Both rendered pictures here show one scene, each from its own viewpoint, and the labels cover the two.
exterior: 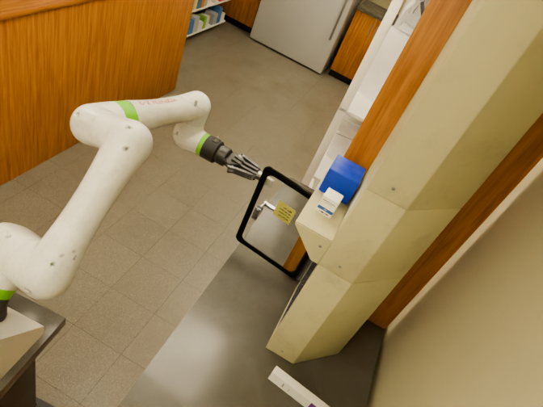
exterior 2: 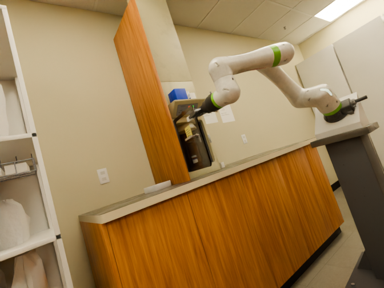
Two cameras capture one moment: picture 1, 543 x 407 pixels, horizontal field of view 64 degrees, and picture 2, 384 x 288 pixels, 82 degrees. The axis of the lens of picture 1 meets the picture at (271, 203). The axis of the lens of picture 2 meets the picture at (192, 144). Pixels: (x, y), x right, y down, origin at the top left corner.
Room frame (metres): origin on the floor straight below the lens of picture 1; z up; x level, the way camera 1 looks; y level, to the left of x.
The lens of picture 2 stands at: (2.29, 0.99, 1.01)
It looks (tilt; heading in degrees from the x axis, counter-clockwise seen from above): 6 degrees up; 226
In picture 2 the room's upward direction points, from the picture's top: 18 degrees counter-clockwise
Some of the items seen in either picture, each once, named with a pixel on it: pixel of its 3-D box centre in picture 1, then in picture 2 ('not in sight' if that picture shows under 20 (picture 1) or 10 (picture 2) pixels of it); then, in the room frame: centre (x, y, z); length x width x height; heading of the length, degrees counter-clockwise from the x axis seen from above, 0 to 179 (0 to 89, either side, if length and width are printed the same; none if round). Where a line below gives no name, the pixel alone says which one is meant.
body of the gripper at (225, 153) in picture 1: (229, 158); (206, 107); (1.35, 0.22, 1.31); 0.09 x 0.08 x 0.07; 83
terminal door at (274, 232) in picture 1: (281, 225); (190, 140); (1.27, -0.07, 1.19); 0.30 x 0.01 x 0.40; 76
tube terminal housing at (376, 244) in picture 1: (355, 270); (183, 131); (1.06, -0.34, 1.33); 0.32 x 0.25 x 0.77; 173
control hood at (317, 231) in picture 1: (322, 213); (190, 107); (1.08, -0.16, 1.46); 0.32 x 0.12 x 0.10; 173
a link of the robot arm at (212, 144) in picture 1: (212, 148); (214, 102); (1.36, 0.29, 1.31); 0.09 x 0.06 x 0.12; 173
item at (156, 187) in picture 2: not in sight; (158, 187); (1.41, -0.38, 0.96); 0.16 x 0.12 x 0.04; 10
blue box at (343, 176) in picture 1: (342, 179); (178, 96); (1.16, -0.17, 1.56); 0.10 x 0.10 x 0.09; 83
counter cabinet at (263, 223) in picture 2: not in sight; (235, 227); (0.90, -0.26, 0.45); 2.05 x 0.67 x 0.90; 173
